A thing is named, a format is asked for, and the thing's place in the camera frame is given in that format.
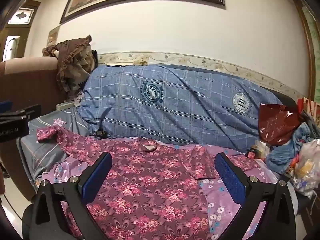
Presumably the purple floral bed sheet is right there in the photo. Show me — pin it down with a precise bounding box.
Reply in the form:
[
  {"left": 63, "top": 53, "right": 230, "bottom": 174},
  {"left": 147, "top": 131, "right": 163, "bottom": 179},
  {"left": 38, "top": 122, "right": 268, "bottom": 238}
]
[{"left": 41, "top": 144, "right": 283, "bottom": 240}]

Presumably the wooden glass door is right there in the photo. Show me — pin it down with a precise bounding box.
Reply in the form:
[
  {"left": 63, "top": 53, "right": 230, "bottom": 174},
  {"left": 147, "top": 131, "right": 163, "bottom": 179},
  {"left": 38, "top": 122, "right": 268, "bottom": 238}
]
[{"left": 0, "top": 0, "right": 41, "bottom": 62}]

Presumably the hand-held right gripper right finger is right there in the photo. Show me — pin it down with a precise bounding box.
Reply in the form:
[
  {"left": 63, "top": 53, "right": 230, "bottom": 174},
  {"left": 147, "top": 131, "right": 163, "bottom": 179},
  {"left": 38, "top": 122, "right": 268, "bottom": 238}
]
[{"left": 214, "top": 152, "right": 297, "bottom": 240}]

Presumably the white remote control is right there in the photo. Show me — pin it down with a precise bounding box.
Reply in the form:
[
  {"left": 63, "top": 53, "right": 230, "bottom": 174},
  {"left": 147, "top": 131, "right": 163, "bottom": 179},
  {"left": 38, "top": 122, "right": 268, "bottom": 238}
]
[{"left": 56, "top": 101, "right": 76, "bottom": 111}]

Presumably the grey striped sheet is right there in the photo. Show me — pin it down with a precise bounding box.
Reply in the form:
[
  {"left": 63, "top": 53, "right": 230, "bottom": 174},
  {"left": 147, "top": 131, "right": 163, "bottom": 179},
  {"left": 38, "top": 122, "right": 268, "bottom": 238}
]
[{"left": 16, "top": 105, "right": 93, "bottom": 188}]

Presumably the brown ruffled cloth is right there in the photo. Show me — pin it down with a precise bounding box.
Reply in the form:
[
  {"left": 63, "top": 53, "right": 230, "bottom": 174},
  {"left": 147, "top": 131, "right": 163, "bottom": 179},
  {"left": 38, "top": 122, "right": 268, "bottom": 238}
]
[{"left": 42, "top": 35, "right": 98, "bottom": 102}]

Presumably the wooden door frame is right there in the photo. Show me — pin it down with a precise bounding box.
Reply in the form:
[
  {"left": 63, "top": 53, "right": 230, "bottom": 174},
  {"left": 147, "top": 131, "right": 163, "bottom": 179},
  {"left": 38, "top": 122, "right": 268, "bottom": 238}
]
[{"left": 285, "top": 0, "right": 320, "bottom": 100}]

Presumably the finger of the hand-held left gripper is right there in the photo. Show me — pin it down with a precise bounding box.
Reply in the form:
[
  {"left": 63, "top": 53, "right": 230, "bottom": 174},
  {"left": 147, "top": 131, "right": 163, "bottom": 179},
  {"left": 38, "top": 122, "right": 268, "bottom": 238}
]
[{"left": 0, "top": 101, "right": 42, "bottom": 125}]

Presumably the white plastic bag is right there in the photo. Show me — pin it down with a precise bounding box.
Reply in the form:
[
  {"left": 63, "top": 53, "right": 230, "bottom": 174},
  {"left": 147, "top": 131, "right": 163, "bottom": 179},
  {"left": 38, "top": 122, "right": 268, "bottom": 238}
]
[{"left": 291, "top": 139, "right": 320, "bottom": 199}]

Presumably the red plastic bag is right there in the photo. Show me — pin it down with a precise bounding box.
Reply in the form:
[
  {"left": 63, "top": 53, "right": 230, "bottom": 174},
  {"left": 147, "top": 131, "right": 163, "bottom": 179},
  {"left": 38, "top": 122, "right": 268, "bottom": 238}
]
[{"left": 258, "top": 103, "right": 304, "bottom": 146}]

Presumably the small wall picture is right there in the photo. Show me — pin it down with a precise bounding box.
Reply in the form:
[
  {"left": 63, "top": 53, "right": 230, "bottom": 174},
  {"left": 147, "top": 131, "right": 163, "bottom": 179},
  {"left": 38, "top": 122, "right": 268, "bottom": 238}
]
[{"left": 47, "top": 25, "right": 61, "bottom": 47}]

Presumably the blue plaid blanket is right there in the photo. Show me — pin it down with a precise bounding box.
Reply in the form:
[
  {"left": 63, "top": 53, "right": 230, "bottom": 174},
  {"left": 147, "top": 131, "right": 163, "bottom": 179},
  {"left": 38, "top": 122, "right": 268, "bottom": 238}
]
[{"left": 78, "top": 64, "right": 284, "bottom": 153}]

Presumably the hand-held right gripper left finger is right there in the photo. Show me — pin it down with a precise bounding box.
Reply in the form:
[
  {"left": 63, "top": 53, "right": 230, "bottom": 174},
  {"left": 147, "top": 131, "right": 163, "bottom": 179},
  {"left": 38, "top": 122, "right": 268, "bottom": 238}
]
[{"left": 22, "top": 151, "right": 113, "bottom": 240}]

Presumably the brown sofa armrest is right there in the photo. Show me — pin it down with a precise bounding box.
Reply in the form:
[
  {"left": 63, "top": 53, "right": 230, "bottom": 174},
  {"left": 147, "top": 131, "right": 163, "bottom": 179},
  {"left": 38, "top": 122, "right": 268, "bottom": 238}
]
[{"left": 0, "top": 56, "right": 68, "bottom": 202}]

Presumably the blue denim garment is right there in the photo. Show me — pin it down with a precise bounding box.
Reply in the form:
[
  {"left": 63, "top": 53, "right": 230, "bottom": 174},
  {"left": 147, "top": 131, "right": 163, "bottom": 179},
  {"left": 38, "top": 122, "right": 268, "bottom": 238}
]
[{"left": 265, "top": 122, "right": 315, "bottom": 174}]

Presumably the maroon floral shirt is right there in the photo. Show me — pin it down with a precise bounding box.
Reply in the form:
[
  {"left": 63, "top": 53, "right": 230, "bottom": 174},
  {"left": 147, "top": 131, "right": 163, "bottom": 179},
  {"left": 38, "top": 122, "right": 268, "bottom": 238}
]
[{"left": 36, "top": 126, "right": 260, "bottom": 240}]

